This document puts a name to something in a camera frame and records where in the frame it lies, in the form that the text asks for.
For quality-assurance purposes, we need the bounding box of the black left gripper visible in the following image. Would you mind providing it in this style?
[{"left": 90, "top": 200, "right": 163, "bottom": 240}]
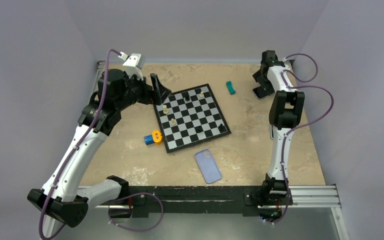
[{"left": 114, "top": 69, "right": 171, "bottom": 111}]

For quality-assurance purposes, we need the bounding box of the lilac phone case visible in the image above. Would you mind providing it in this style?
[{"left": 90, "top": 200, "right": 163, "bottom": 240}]
[{"left": 194, "top": 148, "right": 222, "bottom": 184}]

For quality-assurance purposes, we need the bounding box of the black phone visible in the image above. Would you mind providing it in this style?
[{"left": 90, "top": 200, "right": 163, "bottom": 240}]
[{"left": 252, "top": 86, "right": 273, "bottom": 100}]

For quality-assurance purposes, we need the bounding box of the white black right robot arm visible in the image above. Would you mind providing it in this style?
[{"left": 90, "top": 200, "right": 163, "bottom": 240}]
[{"left": 252, "top": 50, "right": 305, "bottom": 204}]

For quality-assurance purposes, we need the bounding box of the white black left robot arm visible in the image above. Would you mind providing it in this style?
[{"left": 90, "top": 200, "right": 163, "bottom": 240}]
[{"left": 27, "top": 69, "right": 171, "bottom": 240}]

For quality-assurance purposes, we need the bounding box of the phone in light blue case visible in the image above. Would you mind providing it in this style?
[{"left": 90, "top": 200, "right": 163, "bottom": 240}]
[{"left": 269, "top": 125, "right": 274, "bottom": 140}]

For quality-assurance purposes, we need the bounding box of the cream chess pawn left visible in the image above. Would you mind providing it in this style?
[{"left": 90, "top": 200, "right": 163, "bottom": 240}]
[{"left": 163, "top": 105, "right": 169, "bottom": 115}]

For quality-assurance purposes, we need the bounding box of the cream chess pawn middle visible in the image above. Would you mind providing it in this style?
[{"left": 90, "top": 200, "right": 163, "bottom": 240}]
[{"left": 170, "top": 118, "right": 177, "bottom": 126}]

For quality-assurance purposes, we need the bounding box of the black white chessboard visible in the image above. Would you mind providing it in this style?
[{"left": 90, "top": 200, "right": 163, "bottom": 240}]
[{"left": 153, "top": 83, "right": 232, "bottom": 154}]

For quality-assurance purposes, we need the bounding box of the blue orange toy piece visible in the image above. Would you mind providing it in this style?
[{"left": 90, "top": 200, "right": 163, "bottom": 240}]
[{"left": 143, "top": 130, "right": 163, "bottom": 146}]

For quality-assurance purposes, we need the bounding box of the black chess pawn lower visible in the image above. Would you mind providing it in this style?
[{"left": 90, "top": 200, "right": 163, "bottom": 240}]
[{"left": 195, "top": 126, "right": 203, "bottom": 133}]

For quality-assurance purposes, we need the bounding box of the black chess pawn right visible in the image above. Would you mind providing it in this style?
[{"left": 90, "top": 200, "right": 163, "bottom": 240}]
[{"left": 218, "top": 123, "right": 226, "bottom": 132}]

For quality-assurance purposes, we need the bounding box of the teal curved block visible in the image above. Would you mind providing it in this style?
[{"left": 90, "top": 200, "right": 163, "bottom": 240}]
[{"left": 225, "top": 80, "right": 236, "bottom": 95}]

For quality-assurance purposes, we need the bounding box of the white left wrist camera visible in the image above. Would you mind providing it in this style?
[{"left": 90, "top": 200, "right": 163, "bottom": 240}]
[{"left": 118, "top": 51, "right": 146, "bottom": 80}]

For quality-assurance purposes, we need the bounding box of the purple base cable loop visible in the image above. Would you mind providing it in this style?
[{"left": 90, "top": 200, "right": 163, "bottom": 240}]
[{"left": 108, "top": 192, "right": 165, "bottom": 232}]

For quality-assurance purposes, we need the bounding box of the black metal base frame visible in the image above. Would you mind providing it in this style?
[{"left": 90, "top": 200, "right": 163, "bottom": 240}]
[{"left": 79, "top": 184, "right": 342, "bottom": 220}]

